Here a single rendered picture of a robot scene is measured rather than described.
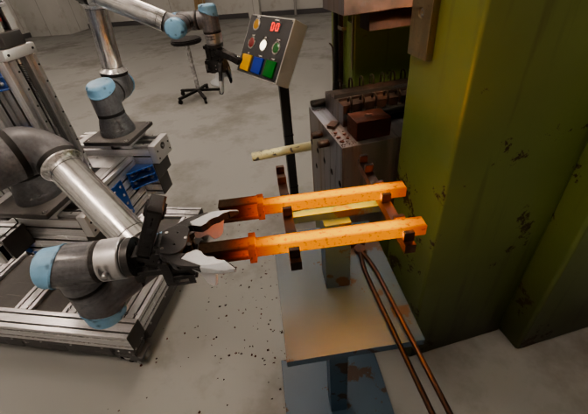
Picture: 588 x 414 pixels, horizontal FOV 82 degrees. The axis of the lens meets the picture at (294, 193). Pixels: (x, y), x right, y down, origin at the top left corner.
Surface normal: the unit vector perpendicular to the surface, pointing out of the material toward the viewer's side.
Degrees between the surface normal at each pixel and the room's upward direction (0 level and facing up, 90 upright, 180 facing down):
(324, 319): 0
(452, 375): 0
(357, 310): 0
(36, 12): 90
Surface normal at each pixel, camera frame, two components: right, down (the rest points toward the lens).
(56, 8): -0.14, 0.59
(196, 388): -0.08, -0.81
